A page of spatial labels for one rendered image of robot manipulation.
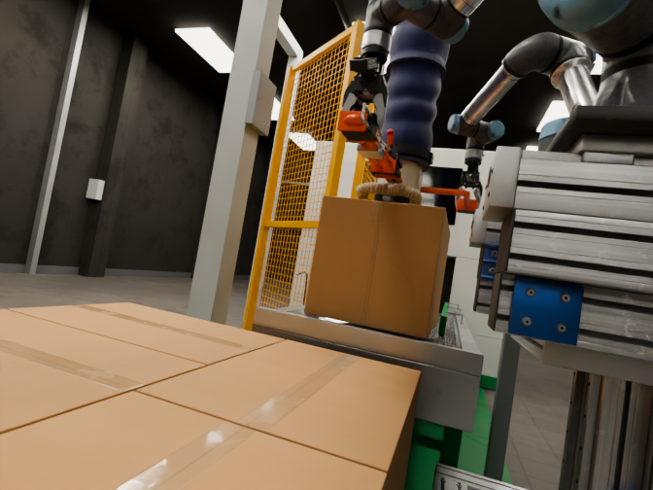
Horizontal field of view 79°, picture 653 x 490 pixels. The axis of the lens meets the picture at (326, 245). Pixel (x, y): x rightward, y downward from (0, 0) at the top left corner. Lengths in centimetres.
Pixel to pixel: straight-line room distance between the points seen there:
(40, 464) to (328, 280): 95
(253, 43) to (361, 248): 156
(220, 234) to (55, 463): 179
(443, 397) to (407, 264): 39
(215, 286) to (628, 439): 182
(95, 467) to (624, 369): 73
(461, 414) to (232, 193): 157
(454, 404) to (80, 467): 93
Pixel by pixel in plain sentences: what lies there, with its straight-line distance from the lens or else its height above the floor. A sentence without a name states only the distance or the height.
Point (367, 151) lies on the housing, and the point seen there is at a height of 111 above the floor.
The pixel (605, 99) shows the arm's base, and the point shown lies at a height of 108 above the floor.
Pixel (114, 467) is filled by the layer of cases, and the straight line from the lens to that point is 51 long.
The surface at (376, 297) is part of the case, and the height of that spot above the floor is 71.
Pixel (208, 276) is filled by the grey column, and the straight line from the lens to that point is 223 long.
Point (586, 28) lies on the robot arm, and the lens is 68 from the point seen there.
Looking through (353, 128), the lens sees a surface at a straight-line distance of 100.
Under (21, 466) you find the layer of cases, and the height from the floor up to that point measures 54.
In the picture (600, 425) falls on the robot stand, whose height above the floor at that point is 58.
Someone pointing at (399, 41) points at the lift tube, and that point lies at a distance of 173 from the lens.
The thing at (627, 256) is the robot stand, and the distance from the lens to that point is 64.
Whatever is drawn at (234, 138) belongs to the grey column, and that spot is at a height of 139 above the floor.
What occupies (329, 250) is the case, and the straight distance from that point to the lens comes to 130.
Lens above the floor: 78
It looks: 3 degrees up
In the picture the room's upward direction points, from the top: 9 degrees clockwise
